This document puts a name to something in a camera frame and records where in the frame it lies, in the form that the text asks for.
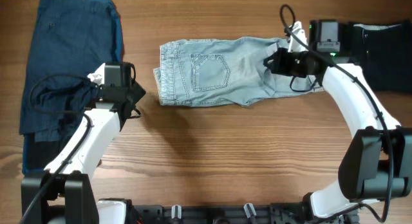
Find light blue denim shorts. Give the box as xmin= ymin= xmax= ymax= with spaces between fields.
xmin=153 ymin=37 xmax=323 ymax=107

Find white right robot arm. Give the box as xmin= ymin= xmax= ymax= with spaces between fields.
xmin=263 ymin=48 xmax=411 ymax=222

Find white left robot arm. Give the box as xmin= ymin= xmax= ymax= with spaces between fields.
xmin=21 ymin=81 xmax=145 ymax=224

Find dark blue folded garment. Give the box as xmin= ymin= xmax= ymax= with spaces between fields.
xmin=19 ymin=0 xmax=123 ymax=174

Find black folded garment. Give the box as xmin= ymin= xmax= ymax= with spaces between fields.
xmin=345 ymin=20 xmax=411 ymax=93

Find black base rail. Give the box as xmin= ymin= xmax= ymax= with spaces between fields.
xmin=128 ymin=202 xmax=360 ymax=224

